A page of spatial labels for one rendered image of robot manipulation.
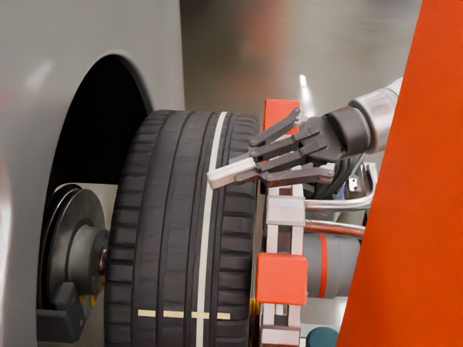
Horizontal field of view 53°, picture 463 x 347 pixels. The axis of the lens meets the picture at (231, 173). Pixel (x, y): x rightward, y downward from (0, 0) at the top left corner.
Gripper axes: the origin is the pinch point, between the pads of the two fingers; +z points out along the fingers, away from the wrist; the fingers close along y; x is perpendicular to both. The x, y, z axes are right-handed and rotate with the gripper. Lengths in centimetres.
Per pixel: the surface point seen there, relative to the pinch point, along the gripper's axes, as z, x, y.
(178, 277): 12.4, -11.4, -8.3
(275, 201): -7.2, -13.5, -1.3
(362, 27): -210, -276, 232
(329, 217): -55, -143, 31
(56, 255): 34.3, -27.3, 9.1
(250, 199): -2.7, -9.9, -0.8
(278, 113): -17.6, -22.5, 20.6
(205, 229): 6.0, -9.3, -3.3
